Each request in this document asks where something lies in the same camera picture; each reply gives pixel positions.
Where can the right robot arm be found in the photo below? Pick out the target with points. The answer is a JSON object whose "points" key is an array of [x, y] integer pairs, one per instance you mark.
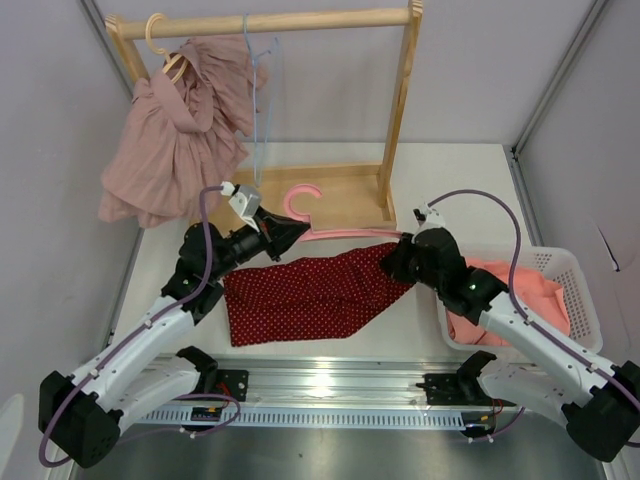
{"points": [[595, 400]]}

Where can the wooden clothes rack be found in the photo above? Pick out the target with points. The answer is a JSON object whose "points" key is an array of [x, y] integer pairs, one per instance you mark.
{"points": [[356, 195]]}

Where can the pink plastic hanger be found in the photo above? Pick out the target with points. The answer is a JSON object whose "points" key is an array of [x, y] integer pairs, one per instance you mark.
{"points": [[332, 234]]}

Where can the blue wire hanger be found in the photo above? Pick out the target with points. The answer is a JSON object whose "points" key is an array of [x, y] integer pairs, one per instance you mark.
{"points": [[262, 102]]}

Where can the white slotted cable duct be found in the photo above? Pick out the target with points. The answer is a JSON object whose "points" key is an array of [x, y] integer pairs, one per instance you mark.
{"points": [[411, 419]]}

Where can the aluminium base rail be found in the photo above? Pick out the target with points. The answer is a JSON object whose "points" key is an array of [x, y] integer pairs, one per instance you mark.
{"points": [[337, 383]]}

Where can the dark red dotted garment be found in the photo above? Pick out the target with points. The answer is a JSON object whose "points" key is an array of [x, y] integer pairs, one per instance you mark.
{"points": [[310, 298]]}

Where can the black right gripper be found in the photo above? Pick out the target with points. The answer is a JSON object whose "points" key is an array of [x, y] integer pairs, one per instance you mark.
{"points": [[397, 259]]}

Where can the cream plastic hanger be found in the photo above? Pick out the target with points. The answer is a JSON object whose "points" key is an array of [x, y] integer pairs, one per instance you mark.
{"points": [[171, 60]]}

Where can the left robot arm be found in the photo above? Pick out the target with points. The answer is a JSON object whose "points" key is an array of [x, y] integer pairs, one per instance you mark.
{"points": [[85, 412]]}

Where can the salmon pink garment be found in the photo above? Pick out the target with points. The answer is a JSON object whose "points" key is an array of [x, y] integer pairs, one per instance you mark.
{"points": [[545, 297]]}

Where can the white plastic laundry basket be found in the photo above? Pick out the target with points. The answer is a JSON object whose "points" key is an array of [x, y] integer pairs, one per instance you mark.
{"points": [[561, 267]]}

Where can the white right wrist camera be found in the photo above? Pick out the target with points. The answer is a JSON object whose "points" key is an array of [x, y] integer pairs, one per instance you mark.
{"points": [[427, 218]]}

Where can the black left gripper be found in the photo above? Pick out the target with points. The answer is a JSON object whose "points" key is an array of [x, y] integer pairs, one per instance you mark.
{"points": [[279, 232]]}

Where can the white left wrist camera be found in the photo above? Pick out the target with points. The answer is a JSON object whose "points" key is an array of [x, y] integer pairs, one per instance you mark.
{"points": [[244, 201]]}

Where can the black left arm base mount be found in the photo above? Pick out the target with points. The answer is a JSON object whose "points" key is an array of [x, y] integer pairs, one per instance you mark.
{"points": [[215, 375]]}

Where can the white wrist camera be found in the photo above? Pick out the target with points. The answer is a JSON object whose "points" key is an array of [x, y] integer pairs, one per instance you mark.
{"points": [[427, 218], [244, 201]]}

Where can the dusty pink skirt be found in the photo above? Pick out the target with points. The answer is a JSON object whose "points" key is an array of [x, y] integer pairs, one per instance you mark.
{"points": [[183, 132]]}

